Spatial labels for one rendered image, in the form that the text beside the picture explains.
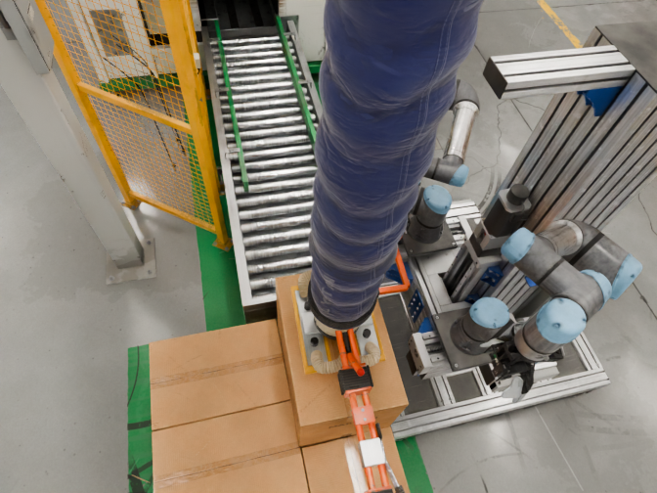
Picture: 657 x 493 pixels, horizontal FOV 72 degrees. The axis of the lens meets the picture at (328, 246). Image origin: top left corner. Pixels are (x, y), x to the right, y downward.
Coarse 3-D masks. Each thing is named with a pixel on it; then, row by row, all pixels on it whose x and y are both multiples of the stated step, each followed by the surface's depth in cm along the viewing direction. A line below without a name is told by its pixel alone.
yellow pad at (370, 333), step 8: (360, 328) 165; (368, 328) 165; (376, 328) 166; (360, 336) 163; (368, 336) 162; (376, 336) 164; (360, 344) 161; (376, 344) 162; (360, 352) 160; (384, 360) 160
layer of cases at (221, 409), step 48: (192, 336) 214; (240, 336) 215; (192, 384) 202; (240, 384) 203; (192, 432) 191; (240, 432) 192; (288, 432) 194; (384, 432) 196; (192, 480) 182; (240, 480) 183; (288, 480) 184; (336, 480) 185
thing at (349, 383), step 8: (344, 368) 143; (352, 368) 144; (368, 368) 144; (344, 376) 143; (352, 376) 143; (368, 376) 143; (344, 384) 141; (352, 384) 141; (360, 384) 142; (368, 384) 142; (344, 392) 142; (352, 392) 140; (360, 392) 142; (368, 392) 144
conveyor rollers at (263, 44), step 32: (256, 64) 328; (224, 96) 305; (256, 96) 309; (288, 96) 314; (288, 128) 293; (288, 160) 278; (256, 192) 266; (288, 192) 264; (256, 224) 250; (288, 224) 254; (256, 256) 241; (256, 288) 231
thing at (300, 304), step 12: (300, 300) 169; (300, 312) 166; (300, 324) 165; (300, 336) 162; (312, 336) 162; (324, 336) 163; (300, 348) 160; (312, 348) 159; (324, 348) 160; (324, 360) 157; (312, 372) 156
